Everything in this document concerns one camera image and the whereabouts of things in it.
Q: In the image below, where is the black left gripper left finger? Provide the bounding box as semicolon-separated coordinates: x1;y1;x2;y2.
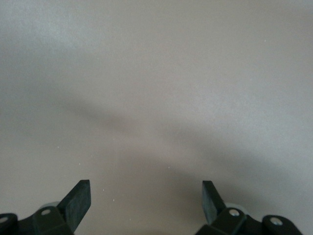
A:
0;180;91;235

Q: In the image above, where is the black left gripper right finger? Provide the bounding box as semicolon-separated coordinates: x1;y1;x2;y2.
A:
195;180;304;235

